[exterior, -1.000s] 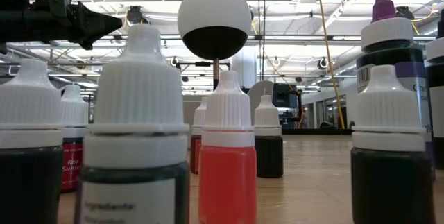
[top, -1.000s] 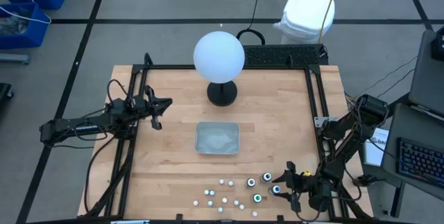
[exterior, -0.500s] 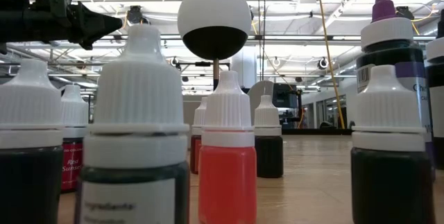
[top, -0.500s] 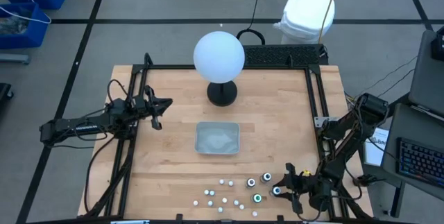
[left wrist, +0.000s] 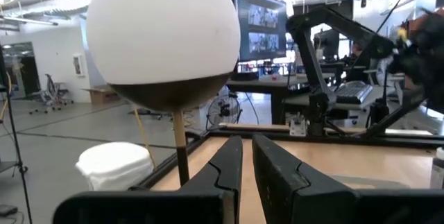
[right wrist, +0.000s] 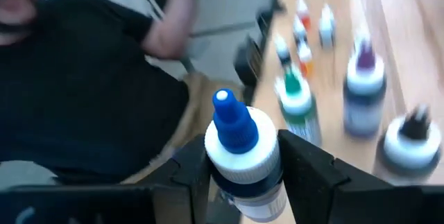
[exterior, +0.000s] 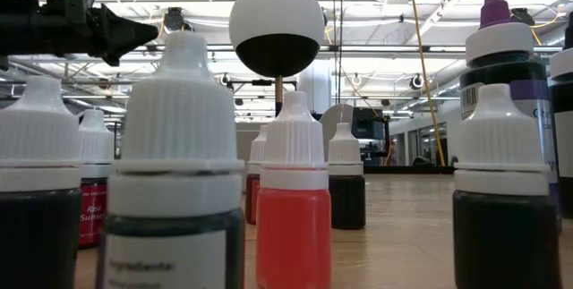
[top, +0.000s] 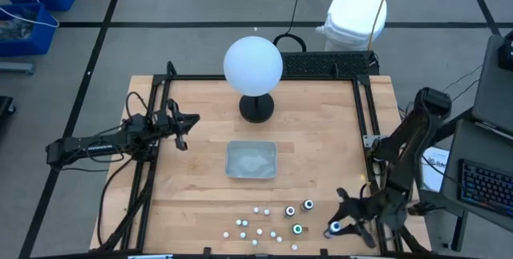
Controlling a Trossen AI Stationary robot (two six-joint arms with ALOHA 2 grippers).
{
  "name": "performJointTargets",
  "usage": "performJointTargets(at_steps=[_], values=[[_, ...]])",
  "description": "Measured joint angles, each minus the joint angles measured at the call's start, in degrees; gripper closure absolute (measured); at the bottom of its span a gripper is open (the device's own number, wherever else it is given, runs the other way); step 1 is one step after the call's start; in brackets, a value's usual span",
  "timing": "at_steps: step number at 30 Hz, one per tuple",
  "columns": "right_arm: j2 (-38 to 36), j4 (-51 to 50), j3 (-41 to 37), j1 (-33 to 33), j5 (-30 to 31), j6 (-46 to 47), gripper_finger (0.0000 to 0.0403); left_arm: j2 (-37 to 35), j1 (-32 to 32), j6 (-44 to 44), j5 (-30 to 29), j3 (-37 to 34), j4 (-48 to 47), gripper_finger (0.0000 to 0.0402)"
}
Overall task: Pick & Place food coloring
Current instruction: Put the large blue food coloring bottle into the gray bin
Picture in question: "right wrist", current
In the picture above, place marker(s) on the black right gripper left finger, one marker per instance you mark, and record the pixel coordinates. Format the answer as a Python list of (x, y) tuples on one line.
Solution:
[(104, 203)]

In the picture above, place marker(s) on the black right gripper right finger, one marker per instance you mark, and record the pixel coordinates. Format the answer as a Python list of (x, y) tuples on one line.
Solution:
[(347, 199)]

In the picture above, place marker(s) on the large black-capped coloring bottle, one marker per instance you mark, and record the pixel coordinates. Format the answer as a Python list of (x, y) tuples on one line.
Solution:
[(411, 144)]

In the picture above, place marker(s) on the large green-capped coloring bottle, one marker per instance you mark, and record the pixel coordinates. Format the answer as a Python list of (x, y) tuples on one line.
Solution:
[(295, 102)]

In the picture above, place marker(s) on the large purple-capped coloring bottle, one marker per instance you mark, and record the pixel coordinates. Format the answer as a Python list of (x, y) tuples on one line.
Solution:
[(364, 88)]

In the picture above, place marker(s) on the large blue-capped coloring bottle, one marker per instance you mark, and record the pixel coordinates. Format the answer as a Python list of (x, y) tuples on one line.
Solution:
[(239, 130)]

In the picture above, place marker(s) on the small Red Sunset bottle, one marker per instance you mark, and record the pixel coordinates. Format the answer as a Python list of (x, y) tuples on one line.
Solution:
[(302, 10)]

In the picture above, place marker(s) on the small coral-orange coloring bottle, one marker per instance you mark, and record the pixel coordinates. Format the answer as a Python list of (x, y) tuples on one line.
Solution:
[(306, 62)]

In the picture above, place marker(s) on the person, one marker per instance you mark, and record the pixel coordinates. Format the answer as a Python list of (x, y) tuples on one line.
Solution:
[(86, 95)]

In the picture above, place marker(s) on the small bottle with ingredients label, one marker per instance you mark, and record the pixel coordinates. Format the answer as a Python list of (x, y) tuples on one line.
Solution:
[(282, 49)]

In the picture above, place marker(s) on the black camera device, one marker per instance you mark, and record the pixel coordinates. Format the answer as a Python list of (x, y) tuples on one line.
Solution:
[(248, 61)]

